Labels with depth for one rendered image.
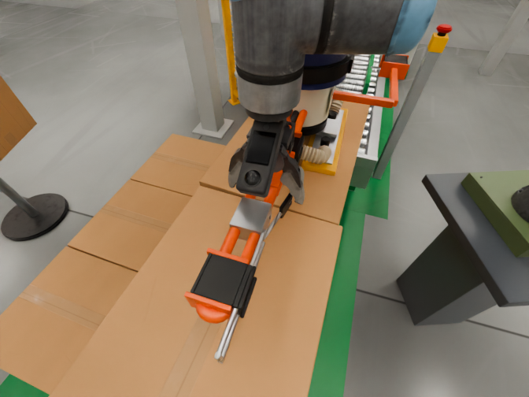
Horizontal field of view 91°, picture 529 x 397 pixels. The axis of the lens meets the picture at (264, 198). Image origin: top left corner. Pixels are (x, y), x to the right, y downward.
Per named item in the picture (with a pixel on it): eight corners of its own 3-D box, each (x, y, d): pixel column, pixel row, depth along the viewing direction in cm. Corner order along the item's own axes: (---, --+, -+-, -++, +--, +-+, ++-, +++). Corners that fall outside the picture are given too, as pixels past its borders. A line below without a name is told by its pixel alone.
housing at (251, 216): (242, 209, 55) (240, 195, 52) (273, 217, 54) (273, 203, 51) (229, 236, 51) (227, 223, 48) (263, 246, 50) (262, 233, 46)
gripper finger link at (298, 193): (319, 183, 53) (296, 149, 48) (313, 205, 49) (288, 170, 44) (305, 187, 55) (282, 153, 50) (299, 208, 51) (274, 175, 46)
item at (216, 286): (212, 261, 47) (208, 246, 44) (251, 272, 46) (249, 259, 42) (190, 306, 42) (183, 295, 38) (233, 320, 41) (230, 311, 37)
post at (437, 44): (372, 172, 212) (433, 31, 135) (381, 173, 210) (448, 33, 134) (371, 177, 208) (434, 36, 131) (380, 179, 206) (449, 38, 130)
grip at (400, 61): (379, 66, 97) (383, 52, 93) (403, 69, 96) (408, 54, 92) (378, 76, 92) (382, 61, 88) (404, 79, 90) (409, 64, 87)
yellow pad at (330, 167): (319, 109, 98) (322, 96, 94) (347, 113, 96) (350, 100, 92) (300, 169, 77) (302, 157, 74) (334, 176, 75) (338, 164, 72)
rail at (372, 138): (380, 38, 289) (386, 19, 275) (385, 39, 288) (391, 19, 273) (356, 183, 148) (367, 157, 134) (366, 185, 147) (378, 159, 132)
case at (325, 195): (271, 157, 141) (272, 84, 110) (345, 176, 131) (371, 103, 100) (217, 250, 105) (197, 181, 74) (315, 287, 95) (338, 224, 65)
